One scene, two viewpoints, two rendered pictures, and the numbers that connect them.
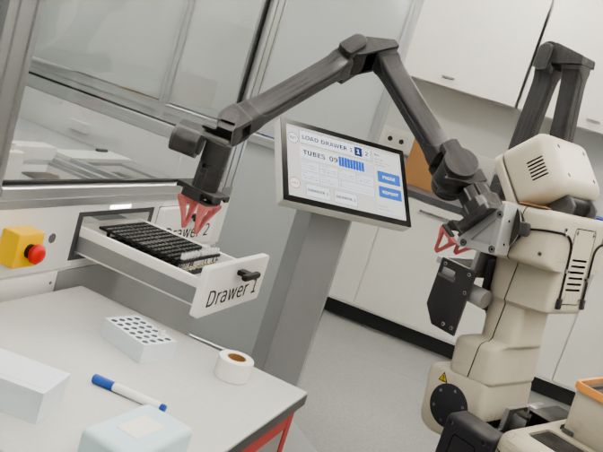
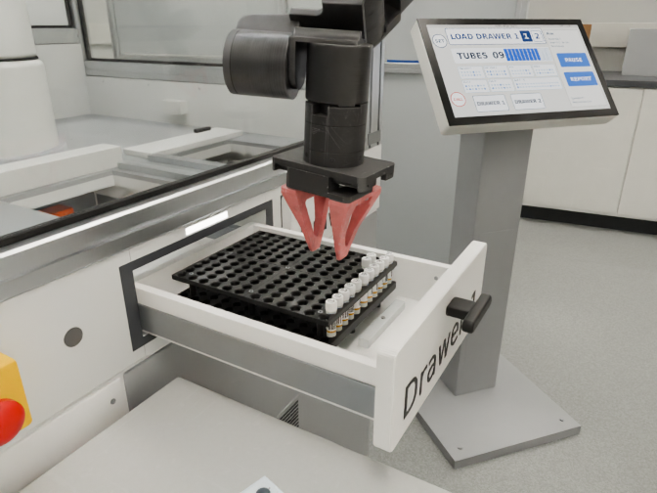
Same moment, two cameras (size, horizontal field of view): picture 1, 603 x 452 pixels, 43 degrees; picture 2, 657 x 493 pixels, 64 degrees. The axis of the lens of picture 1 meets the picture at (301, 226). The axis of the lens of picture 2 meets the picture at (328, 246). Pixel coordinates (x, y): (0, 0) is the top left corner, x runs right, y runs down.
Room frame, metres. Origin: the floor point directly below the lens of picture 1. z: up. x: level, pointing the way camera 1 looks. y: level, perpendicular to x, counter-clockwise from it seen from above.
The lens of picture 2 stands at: (1.12, 0.14, 1.18)
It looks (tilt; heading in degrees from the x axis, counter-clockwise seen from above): 23 degrees down; 10
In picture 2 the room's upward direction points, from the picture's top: straight up
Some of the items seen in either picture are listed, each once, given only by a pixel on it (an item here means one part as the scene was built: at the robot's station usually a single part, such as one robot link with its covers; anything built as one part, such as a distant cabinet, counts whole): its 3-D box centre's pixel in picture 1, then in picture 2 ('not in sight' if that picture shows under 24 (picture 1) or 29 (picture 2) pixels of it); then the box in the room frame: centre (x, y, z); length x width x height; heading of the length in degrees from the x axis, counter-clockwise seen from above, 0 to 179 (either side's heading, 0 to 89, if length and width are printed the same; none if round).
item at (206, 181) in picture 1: (206, 179); (334, 140); (1.60, 0.22, 1.08); 0.10 x 0.07 x 0.07; 67
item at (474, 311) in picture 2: (246, 274); (465, 309); (1.62, 0.08, 0.91); 0.07 x 0.04 x 0.01; 160
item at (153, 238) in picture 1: (158, 253); (287, 290); (1.70, 0.30, 0.87); 0.22 x 0.18 x 0.06; 70
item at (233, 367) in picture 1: (233, 367); not in sight; (1.40, 0.04, 0.78); 0.07 x 0.07 x 0.04
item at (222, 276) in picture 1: (231, 283); (439, 329); (1.63, 0.11, 0.87); 0.29 x 0.02 x 0.11; 160
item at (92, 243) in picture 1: (153, 254); (283, 291); (1.70, 0.30, 0.86); 0.40 x 0.26 x 0.06; 70
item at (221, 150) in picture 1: (214, 152); (331, 70); (1.60, 0.22, 1.14); 0.07 x 0.06 x 0.07; 87
